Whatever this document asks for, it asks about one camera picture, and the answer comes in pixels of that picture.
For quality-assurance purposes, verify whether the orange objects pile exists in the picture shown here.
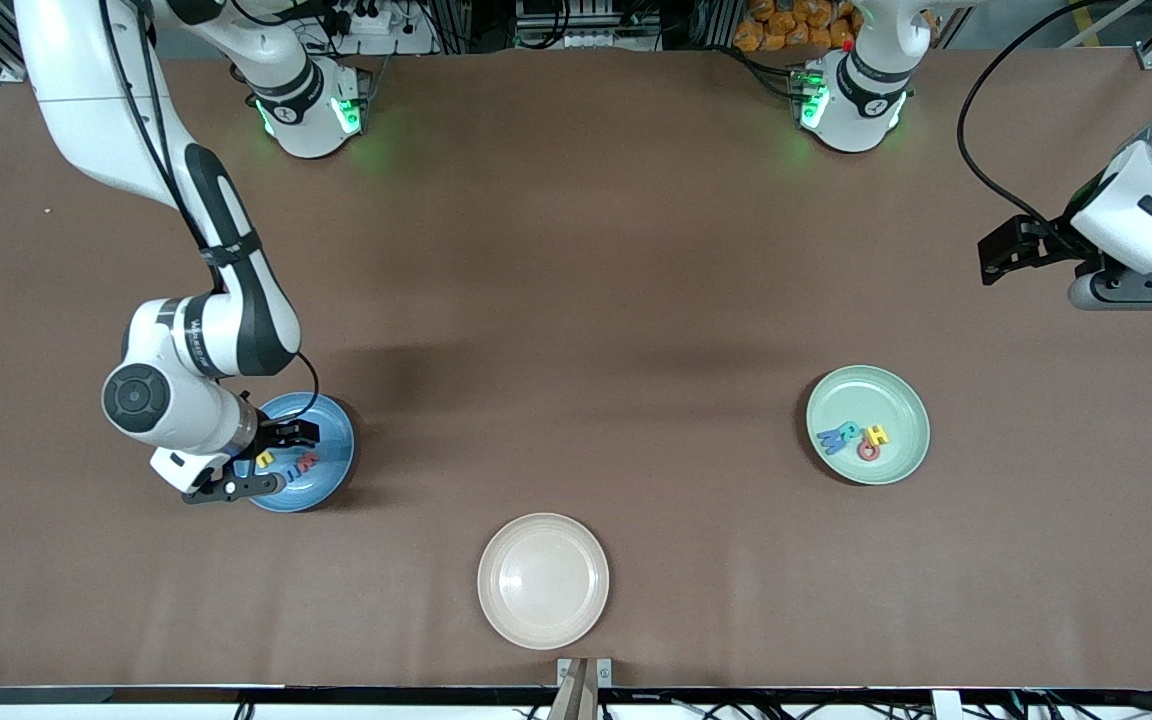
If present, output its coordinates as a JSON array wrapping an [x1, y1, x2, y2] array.
[[733, 0, 857, 53]]

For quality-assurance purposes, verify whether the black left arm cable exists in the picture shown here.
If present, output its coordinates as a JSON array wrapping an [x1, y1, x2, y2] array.
[[956, 0, 1152, 236]]

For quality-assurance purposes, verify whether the white power strip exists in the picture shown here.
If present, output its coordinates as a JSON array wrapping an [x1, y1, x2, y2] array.
[[321, 0, 437, 56]]

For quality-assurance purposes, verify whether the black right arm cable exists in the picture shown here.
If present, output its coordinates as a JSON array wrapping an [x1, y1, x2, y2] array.
[[294, 350, 322, 421]]

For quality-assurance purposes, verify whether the metal equipment rack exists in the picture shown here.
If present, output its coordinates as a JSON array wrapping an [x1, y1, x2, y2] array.
[[514, 0, 667, 53]]

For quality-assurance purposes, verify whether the metal table edge bracket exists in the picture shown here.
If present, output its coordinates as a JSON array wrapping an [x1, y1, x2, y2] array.
[[556, 657, 614, 691]]

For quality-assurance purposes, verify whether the blue round plate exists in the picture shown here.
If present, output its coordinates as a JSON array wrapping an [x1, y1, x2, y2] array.
[[246, 391, 356, 513]]

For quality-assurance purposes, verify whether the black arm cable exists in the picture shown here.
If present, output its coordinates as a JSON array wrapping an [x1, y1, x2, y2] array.
[[956, 0, 1152, 236], [294, 350, 322, 421]]

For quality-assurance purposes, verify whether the brown wooden slat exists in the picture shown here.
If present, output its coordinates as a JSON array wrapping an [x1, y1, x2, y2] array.
[[548, 660, 599, 720]]

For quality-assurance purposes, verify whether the pale green round plate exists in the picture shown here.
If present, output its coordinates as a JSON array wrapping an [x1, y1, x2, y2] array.
[[805, 365, 932, 487]]

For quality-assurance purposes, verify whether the beige round plate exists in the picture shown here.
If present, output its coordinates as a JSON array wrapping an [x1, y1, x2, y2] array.
[[477, 513, 611, 651]]

